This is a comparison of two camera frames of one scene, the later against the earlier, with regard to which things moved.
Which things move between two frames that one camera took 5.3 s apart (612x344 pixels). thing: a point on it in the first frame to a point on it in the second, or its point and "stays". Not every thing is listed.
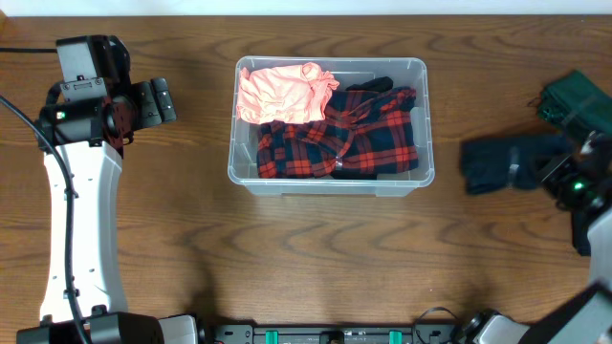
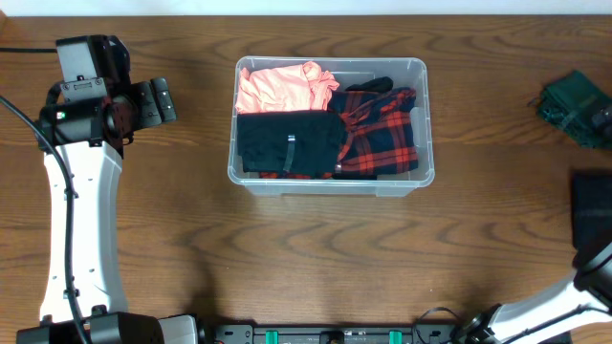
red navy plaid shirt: x=360 y=130 stays
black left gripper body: x=144 y=113 stays
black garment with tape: x=500 y=163 to x=306 y=142
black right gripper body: x=572 y=183 to x=607 y=129
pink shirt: x=284 y=94 stays
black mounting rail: x=331 y=333 stays
